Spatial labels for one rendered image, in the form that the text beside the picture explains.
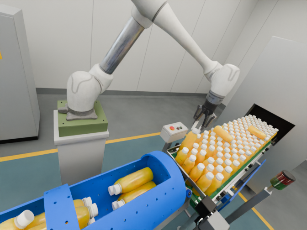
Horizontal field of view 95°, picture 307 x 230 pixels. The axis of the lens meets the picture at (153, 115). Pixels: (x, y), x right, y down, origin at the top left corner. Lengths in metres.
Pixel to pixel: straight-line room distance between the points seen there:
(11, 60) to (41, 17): 1.31
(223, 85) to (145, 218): 0.68
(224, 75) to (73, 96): 0.83
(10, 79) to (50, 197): 1.57
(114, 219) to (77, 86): 0.68
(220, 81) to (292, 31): 4.33
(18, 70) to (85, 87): 1.10
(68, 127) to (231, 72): 0.94
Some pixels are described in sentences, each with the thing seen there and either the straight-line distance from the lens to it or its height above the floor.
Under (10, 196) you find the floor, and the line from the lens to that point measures 2.06.
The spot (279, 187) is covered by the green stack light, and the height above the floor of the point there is 1.18.
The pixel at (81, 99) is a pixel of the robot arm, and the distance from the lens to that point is 0.94.
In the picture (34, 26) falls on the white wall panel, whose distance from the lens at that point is 3.09.
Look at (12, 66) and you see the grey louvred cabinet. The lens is 1.93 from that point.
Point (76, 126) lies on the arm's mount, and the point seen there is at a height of 1.07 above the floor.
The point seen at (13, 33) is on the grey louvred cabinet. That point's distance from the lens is 1.83.
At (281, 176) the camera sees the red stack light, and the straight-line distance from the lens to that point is 1.08.
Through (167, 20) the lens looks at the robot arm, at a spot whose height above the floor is 1.74.
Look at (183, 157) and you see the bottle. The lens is 1.01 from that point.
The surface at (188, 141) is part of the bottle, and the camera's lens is 1.01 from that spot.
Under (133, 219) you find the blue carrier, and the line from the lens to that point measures 0.56.
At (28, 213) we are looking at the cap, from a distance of 0.62.
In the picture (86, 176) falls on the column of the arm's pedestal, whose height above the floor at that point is 0.53.
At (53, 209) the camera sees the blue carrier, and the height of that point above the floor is 1.23.
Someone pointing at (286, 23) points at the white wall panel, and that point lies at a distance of 5.19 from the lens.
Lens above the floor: 1.71
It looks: 31 degrees down
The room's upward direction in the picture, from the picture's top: 19 degrees clockwise
